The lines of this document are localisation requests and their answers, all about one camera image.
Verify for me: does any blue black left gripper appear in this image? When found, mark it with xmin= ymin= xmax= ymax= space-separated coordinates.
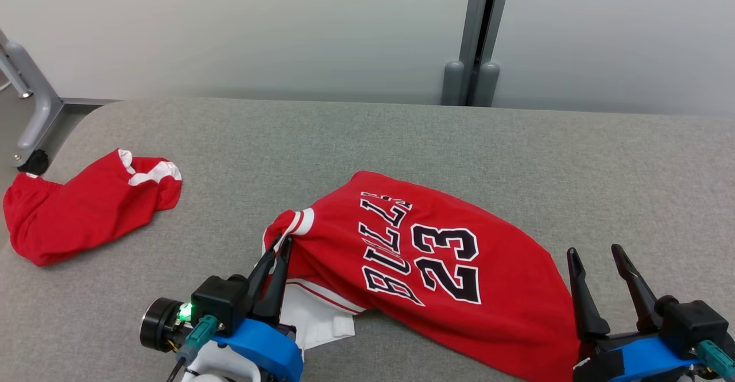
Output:
xmin=212 ymin=234 xmax=304 ymax=382

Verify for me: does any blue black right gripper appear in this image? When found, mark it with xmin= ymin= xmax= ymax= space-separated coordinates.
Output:
xmin=566 ymin=244 xmax=699 ymax=382

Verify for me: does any red Bulls 23 jersey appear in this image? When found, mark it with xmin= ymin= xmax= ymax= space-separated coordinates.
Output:
xmin=262 ymin=170 xmax=582 ymax=382

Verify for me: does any red shorts white trim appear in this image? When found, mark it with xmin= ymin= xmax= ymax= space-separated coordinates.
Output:
xmin=3 ymin=148 xmax=183 ymax=267

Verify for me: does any teal plug left camera cable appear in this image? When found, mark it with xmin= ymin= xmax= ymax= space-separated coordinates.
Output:
xmin=167 ymin=314 xmax=220 ymax=382

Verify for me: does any teal plug camera cable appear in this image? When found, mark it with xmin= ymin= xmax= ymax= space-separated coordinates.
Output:
xmin=691 ymin=339 xmax=735 ymax=380
xmin=167 ymin=314 xmax=220 ymax=382

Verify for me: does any teal plug right camera cable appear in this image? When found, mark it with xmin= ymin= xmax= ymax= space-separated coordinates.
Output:
xmin=691 ymin=339 xmax=735 ymax=380

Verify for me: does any grey metal cart frame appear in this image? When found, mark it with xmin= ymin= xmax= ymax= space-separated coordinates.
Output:
xmin=0 ymin=28 xmax=122 ymax=176

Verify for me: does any grey partition post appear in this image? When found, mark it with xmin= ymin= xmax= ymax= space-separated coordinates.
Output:
xmin=440 ymin=0 xmax=515 ymax=107

